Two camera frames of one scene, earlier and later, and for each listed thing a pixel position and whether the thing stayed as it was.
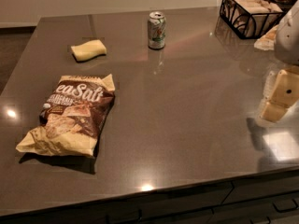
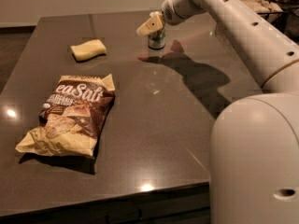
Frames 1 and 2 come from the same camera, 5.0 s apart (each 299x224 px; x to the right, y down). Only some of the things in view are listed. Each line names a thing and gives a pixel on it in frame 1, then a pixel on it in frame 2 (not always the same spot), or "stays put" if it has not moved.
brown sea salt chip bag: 73,117 stays put
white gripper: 288,37 to 169,15
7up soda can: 156,30 stays put
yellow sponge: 89,49 stays put
